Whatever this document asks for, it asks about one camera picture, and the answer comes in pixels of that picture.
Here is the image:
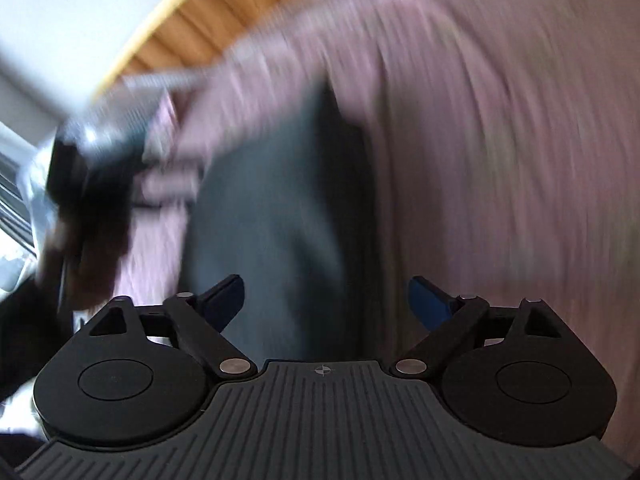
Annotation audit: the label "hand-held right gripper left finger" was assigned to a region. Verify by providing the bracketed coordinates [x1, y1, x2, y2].
[86, 273, 254, 381]

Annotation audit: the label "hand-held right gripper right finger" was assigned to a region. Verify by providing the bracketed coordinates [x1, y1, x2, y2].
[390, 275, 569, 377]

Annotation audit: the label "grey sweatpants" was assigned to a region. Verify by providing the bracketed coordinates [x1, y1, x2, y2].
[182, 82, 383, 363]

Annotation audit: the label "person's left hand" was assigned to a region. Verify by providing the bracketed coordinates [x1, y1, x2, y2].
[42, 220, 132, 311]

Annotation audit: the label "white ribbed panel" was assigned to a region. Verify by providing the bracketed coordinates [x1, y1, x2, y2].
[0, 122, 43, 291]

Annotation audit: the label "pink bear printed blanket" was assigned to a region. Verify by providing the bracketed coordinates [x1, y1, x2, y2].
[115, 0, 640, 366]

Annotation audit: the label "wooden headboard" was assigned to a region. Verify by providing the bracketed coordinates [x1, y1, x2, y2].
[92, 0, 283, 98]

